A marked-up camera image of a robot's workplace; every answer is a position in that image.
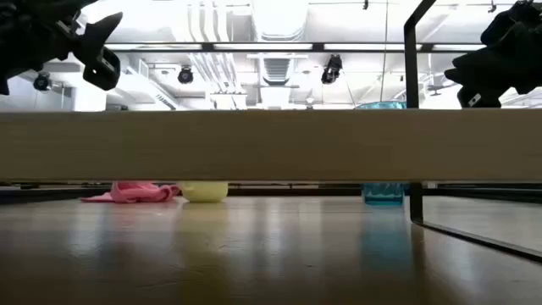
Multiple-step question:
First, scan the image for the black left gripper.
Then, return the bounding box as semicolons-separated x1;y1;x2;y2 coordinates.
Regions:
0;0;124;97

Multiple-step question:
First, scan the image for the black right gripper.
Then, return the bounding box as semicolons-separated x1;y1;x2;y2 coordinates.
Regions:
443;20;542;109

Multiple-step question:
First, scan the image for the pale yellow cup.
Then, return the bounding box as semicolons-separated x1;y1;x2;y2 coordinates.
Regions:
177;181;230;203

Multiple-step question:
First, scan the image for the light wooden shelf board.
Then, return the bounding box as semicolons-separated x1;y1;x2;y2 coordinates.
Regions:
0;108;542;183

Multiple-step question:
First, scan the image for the black ceiling spotlight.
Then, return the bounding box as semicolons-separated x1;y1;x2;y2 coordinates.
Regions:
32;71;53;92
177;65;195;86
320;53;344;86

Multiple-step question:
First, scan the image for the pink cloth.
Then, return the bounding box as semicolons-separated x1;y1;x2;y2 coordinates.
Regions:
79;181;181;204

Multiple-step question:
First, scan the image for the black ceiling track beam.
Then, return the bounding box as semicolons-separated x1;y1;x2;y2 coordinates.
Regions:
103;41;488;53

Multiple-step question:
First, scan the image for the blue glass cup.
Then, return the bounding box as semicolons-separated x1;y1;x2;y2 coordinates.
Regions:
354;100;408;208

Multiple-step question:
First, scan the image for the ceiling air vent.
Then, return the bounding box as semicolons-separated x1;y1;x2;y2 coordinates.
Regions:
258;54;295;87

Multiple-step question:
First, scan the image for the black metal shelf frame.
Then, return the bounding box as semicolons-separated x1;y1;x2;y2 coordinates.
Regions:
403;0;542;262

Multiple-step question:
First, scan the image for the thin hanging ceiling cable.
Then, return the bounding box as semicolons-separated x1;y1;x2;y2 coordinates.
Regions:
379;0;390;103

